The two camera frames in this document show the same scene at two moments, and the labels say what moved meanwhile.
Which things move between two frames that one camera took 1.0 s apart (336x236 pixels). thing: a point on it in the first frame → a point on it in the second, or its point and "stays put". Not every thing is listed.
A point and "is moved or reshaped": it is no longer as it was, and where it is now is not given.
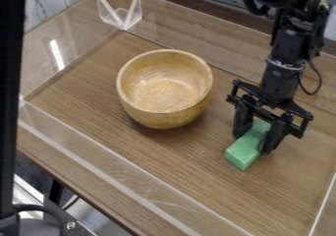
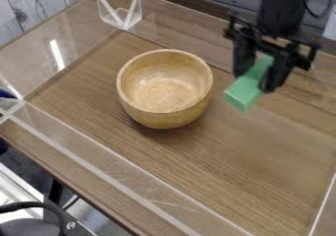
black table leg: [55, 192] stays put
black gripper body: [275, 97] → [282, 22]
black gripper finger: [272, 137] → [280, 69]
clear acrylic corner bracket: [122, 18] stays put
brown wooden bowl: [164, 86] stays put
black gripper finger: [243, 114] → [244, 50]
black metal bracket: [71, 226] stays put
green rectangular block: [243, 152] is moved or reshaped
